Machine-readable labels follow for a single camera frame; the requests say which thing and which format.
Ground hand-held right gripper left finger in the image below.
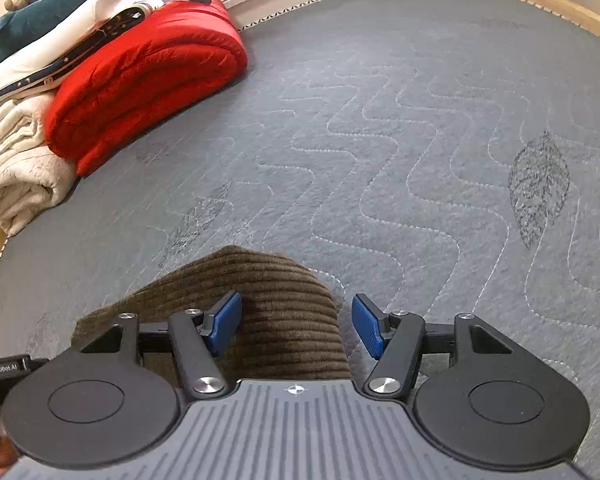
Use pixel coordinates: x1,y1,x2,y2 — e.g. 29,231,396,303
77,291,242,400

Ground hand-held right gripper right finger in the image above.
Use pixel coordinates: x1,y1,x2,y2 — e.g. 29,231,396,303
352,294,518,402

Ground brown corduroy pants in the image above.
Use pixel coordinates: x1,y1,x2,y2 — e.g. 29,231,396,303
72,246,353,388

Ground grey quilted mattress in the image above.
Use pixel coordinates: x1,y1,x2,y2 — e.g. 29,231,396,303
0,0,600,480

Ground cream folded blanket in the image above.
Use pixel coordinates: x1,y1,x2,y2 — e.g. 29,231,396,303
0,92,78,237

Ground red folded blanket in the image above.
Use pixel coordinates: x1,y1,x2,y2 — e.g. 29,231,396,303
44,0,249,177

